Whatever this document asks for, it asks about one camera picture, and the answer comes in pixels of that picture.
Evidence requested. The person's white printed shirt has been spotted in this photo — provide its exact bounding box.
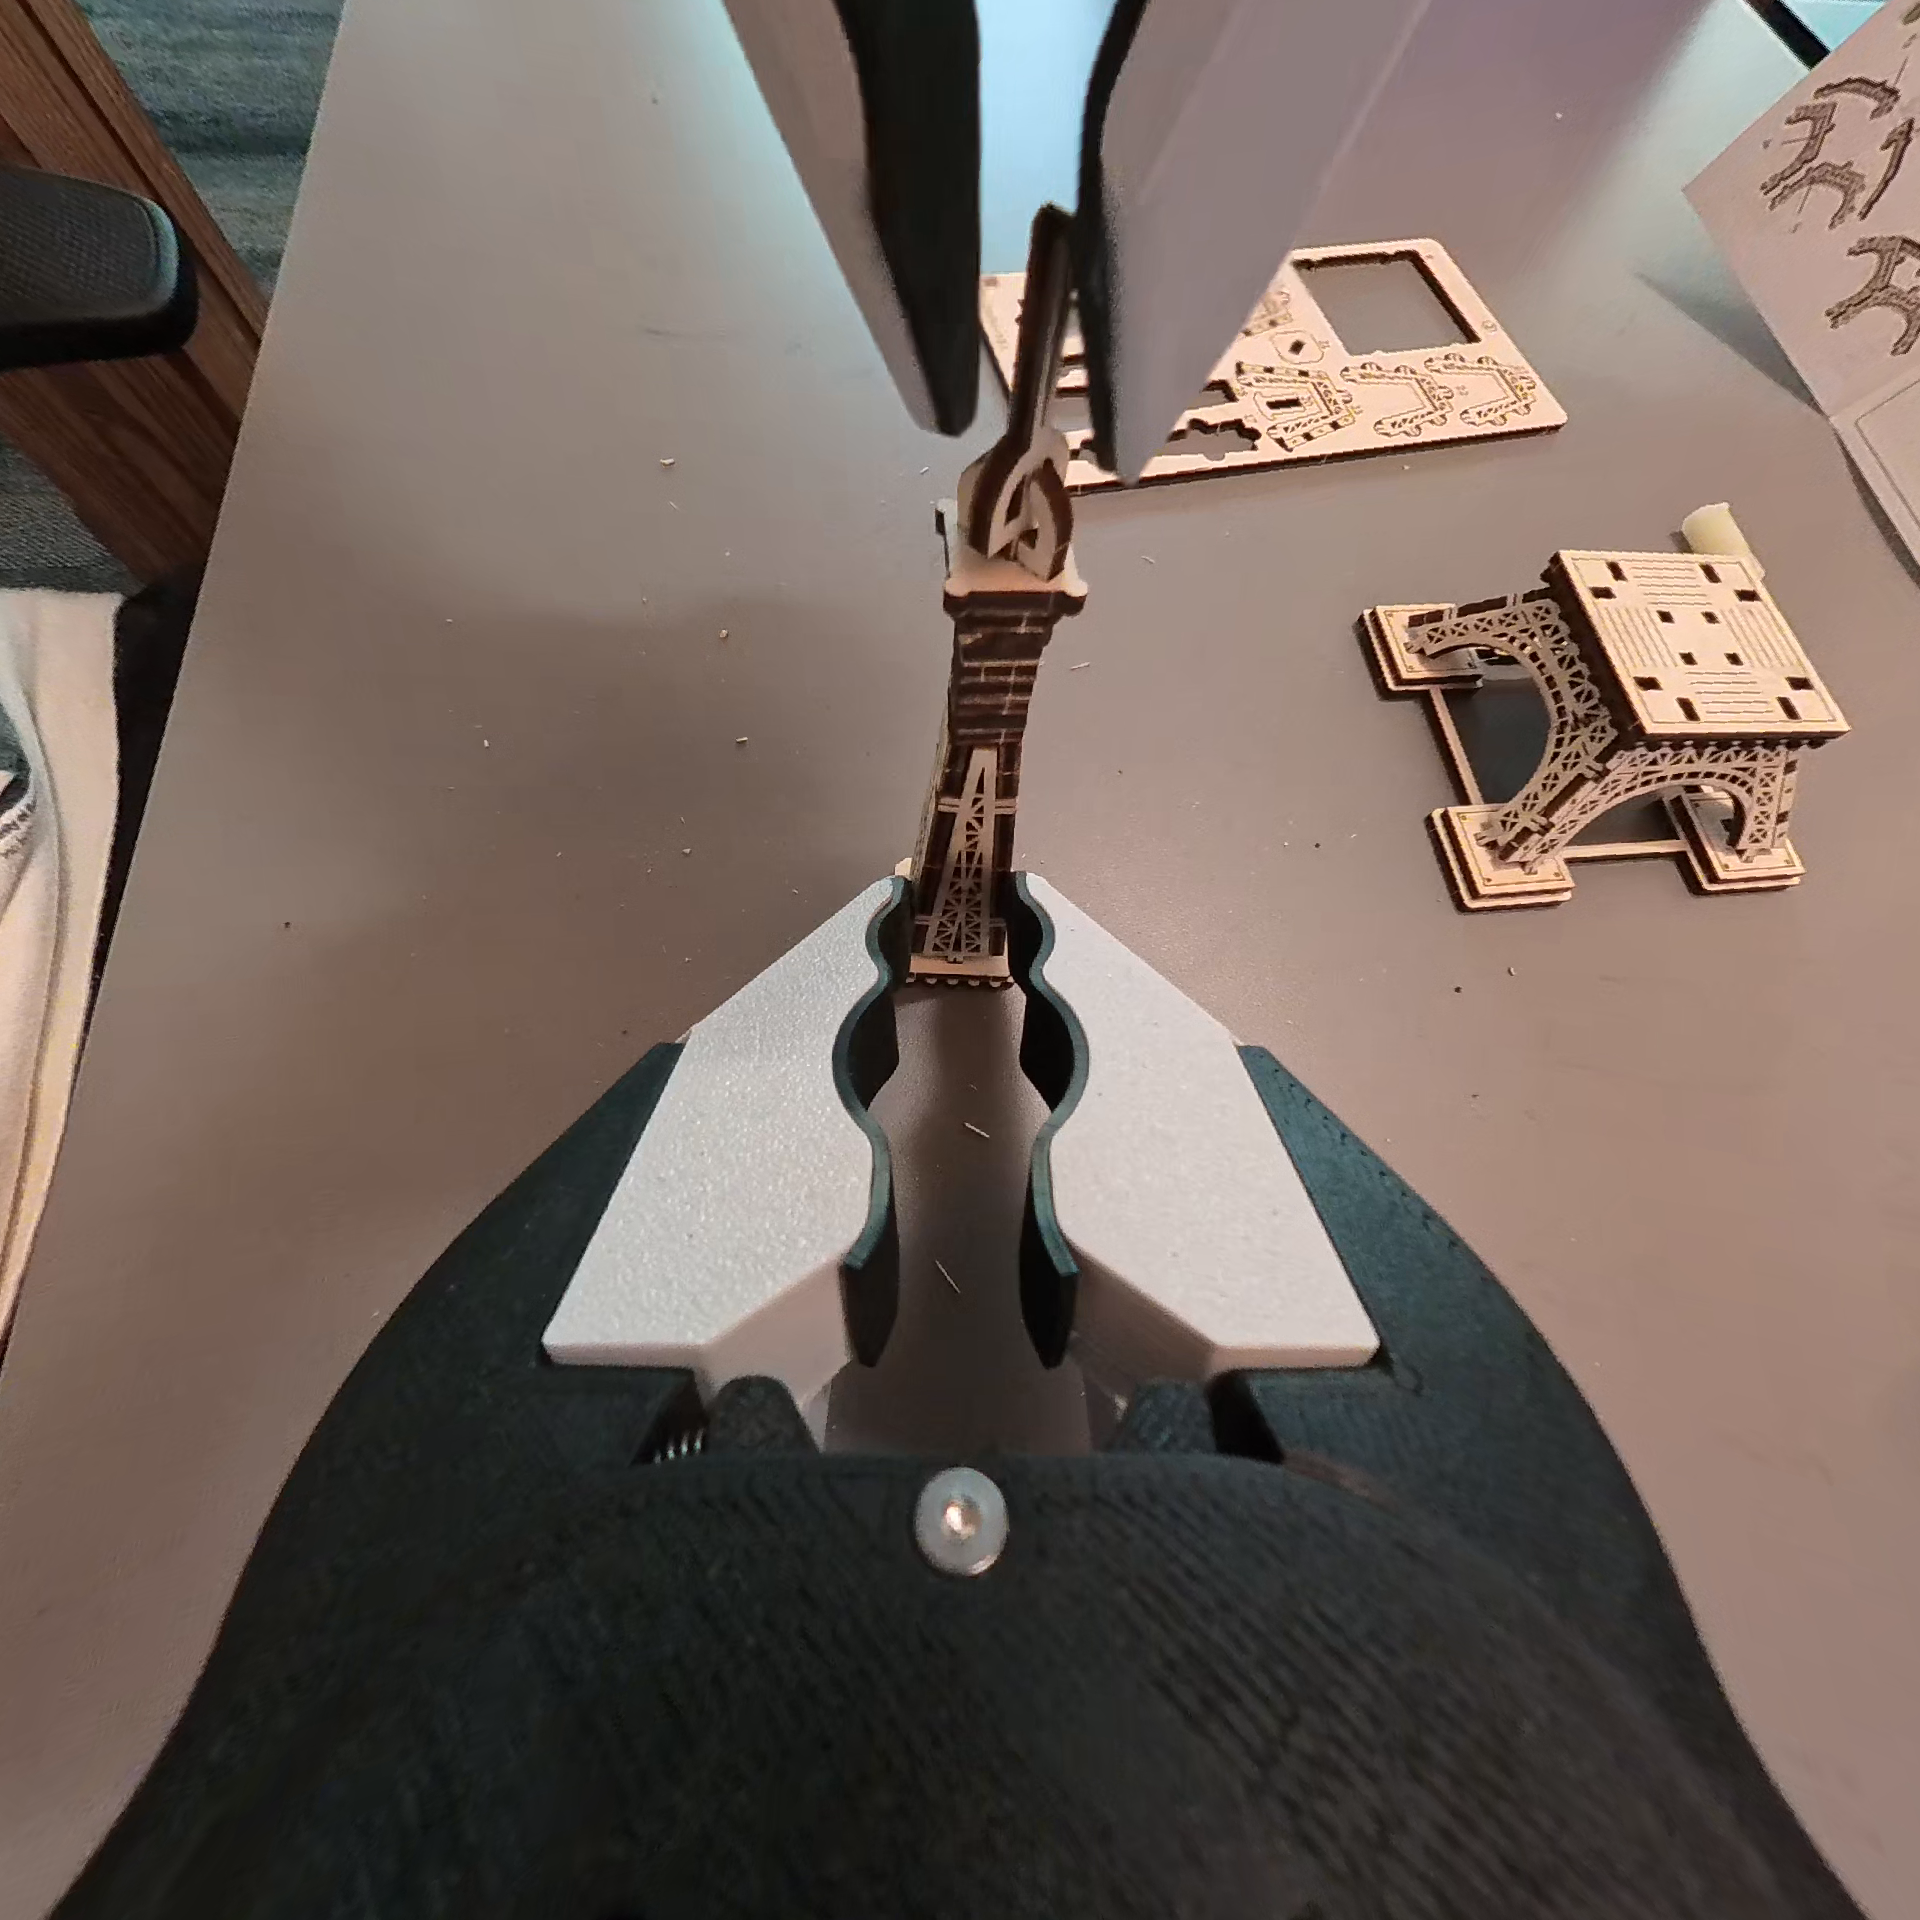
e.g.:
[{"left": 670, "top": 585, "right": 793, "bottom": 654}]
[{"left": 0, "top": 588, "right": 125, "bottom": 1328}]

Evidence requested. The paper instruction sheet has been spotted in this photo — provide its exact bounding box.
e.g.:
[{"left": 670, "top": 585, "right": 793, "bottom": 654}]
[{"left": 1680, "top": 13, "right": 1920, "bottom": 555}]

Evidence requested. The brown wooden cabinet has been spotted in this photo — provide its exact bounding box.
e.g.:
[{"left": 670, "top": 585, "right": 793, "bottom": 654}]
[{"left": 0, "top": 0, "right": 279, "bottom": 588}]

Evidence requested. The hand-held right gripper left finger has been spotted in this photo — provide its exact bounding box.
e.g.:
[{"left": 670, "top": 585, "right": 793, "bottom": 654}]
[{"left": 543, "top": 870, "right": 919, "bottom": 1454}]

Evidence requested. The wooden puzzle cutout sheet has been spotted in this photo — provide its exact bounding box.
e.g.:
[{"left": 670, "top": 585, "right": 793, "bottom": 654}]
[{"left": 975, "top": 238, "right": 1571, "bottom": 492}]

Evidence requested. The wooden tower model spire section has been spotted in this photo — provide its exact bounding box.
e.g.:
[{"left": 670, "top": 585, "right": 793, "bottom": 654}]
[{"left": 897, "top": 201, "right": 1095, "bottom": 992}]

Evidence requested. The black chair armrest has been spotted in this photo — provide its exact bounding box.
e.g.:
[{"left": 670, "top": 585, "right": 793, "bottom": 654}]
[{"left": 0, "top": 166, "right": 197, "bottom": 370}]

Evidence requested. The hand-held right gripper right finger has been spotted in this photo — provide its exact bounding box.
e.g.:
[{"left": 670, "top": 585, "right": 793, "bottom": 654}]
[{"left": 1017, "top": 865, "right": 1382, "bottom": 1442}]

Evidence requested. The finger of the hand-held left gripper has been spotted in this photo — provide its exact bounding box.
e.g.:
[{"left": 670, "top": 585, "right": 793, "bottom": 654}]
[
  {"left": 1075, "top": 0, "right": 1443, "bottom": 492},
  {"left": 723, "top": 0, "right": 987, "bottom": 437}
]

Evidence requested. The wooden tower model base section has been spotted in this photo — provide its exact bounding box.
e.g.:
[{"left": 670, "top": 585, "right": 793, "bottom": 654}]
[{"left": 1360, "top": 550, "right": 1852, "bottom": 912}]

